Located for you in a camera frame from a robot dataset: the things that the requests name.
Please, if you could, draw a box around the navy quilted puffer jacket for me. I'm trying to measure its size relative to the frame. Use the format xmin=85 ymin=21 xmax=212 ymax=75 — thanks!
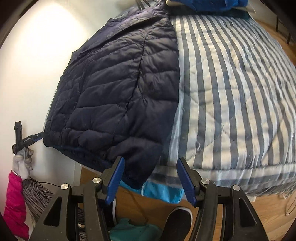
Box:
xmin=43 ymin=1 xmax=180 ymax=189

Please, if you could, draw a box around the left hand grey glove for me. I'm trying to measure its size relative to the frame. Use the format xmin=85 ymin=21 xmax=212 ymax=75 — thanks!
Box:
xmin=12 ymin=148 xmax=34 ymax=180

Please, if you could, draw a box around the black shoe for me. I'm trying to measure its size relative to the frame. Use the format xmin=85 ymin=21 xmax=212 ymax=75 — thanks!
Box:
xmin=159 ymin=206 xmax=193 ymax=241

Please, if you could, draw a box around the teal cloth on floor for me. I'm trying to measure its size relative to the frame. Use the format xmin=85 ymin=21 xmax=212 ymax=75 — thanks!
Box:
xmin=108 ymin=179 xmax=185 ymax=241

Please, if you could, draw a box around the pink left sleeve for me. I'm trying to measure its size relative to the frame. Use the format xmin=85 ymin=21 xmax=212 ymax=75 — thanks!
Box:
xmin=3 ymin=171 xmax=29 ymax=240

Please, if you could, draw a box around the blue white striped quilt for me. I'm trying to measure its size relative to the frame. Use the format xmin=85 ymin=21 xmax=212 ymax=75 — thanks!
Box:
xmin=149 ymin=15 xmax=295 ymax=196

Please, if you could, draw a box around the blue and white garment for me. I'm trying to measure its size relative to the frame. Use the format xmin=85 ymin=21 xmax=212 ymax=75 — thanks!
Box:
xmin=166 ymin=0 xmax=255 ymax=13

